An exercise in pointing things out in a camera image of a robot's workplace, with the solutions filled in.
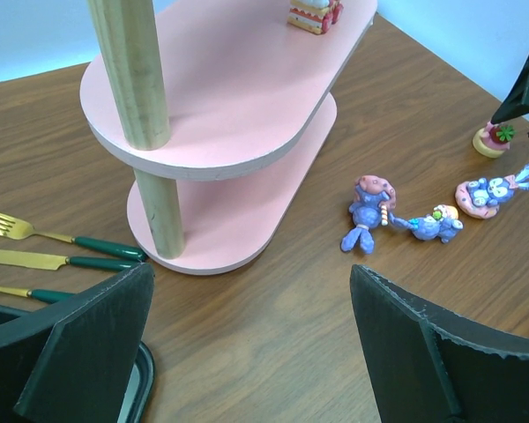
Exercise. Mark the pink bear strawberry tart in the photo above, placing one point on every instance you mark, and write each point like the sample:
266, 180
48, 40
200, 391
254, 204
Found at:
493, 140

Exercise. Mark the pink bear cake square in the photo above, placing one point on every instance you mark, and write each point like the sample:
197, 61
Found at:
314, 16

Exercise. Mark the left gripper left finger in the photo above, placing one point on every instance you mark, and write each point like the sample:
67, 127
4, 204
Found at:
71, 361

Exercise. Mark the purple bunny pink donut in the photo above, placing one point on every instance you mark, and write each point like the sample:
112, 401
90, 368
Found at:
482, 198

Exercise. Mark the gold spoon green handle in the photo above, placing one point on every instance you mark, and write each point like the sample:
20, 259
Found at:
46, 296

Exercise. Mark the gold knife green handle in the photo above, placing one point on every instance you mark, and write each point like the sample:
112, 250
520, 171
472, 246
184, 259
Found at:
51, 262

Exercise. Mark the gold fork green handle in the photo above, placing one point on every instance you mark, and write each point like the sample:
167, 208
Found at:
19, 229

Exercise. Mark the pink three-tier shelf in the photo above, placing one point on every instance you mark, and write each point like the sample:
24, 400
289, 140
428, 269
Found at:
220, 108

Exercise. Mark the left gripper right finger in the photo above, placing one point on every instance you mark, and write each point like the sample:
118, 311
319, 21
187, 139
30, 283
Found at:
429, 364

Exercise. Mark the purple bunny with cake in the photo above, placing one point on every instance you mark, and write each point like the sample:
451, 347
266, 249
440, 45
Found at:
442, 223

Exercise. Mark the purple bunny pink cotton candy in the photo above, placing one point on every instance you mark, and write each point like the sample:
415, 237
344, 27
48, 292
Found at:
374, 200

